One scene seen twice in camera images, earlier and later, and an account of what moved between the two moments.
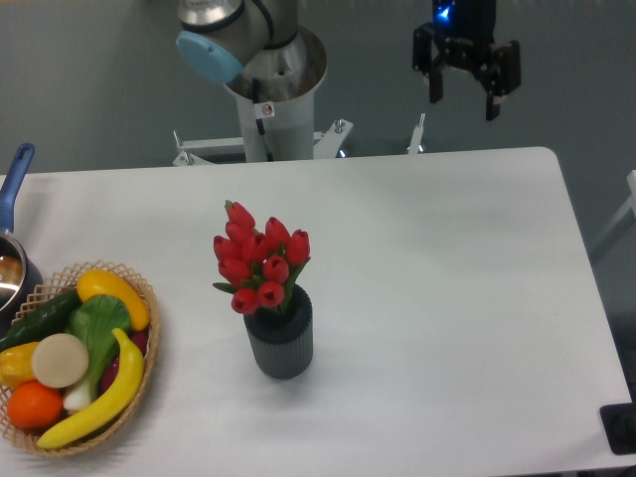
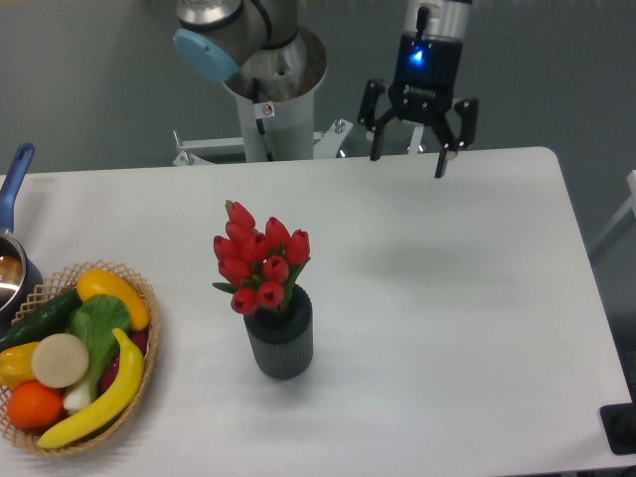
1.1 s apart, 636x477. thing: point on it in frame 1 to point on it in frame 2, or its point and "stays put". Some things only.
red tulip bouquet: x=258 y=267 stays put
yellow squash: x=95 y=281 stays put
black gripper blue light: x=463 y=32 to x=427 y=70
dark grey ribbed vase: x=282 y=337 stays put
